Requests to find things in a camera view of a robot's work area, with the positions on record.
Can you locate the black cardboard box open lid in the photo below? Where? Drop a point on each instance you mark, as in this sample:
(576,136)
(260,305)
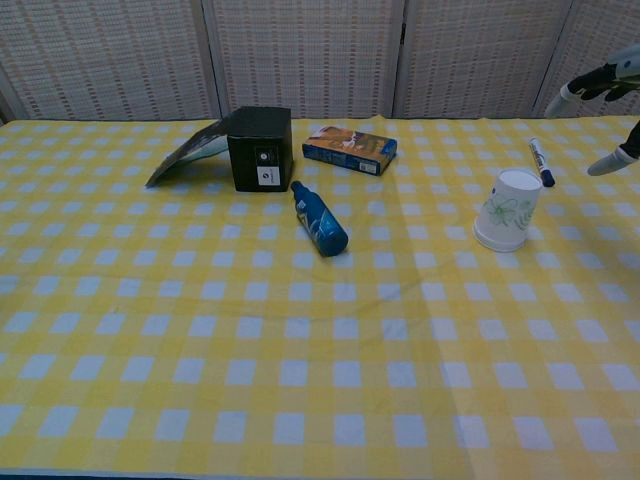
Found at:
(260,150)

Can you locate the woven folding screen panel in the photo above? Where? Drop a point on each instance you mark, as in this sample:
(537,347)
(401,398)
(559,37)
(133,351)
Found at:
(110,55)
(305,55)
(475,55)
(595,30)

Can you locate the yellow white checkered tablecloth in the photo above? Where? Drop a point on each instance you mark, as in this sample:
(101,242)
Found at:
(200,325)
(550,350)

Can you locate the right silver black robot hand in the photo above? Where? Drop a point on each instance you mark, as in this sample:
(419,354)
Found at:
(597,82)

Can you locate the orange blue printed carton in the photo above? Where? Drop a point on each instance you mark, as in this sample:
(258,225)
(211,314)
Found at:
(350,150)

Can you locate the blue white marker pen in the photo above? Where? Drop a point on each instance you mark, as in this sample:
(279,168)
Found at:
(542,165)

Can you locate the blue spray bottle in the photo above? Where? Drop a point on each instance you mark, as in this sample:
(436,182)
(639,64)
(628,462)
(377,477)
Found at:
(320,225)

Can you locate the white paper cup floral print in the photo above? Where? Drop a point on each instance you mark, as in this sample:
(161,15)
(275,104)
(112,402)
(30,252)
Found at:
(505,210)

